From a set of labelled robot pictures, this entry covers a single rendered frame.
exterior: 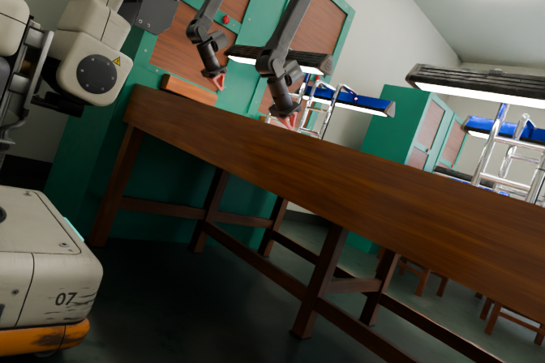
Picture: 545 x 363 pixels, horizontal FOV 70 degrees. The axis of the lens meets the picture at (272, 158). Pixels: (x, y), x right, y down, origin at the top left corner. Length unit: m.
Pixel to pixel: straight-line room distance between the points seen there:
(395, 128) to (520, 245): 3.60
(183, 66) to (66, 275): 1.28
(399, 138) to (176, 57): 2.83
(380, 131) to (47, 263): 3.80
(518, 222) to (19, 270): 1.01
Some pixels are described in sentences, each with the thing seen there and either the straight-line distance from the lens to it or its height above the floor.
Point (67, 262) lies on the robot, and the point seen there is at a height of 0.27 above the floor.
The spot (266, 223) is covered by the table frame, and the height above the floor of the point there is 0.23.
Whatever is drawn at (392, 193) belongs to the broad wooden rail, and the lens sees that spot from 0.91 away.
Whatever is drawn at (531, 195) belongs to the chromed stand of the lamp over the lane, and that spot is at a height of 0.82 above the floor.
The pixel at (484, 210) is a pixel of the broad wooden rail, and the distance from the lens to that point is 0.85.
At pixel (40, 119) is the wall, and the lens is 2.83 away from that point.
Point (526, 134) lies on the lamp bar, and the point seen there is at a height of 1.07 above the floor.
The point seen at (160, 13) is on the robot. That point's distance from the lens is 1.21.
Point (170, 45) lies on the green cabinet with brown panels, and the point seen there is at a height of 0.99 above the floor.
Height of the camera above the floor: 0.70
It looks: 2 degrees down
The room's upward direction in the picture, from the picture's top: 20 degrees clockwise
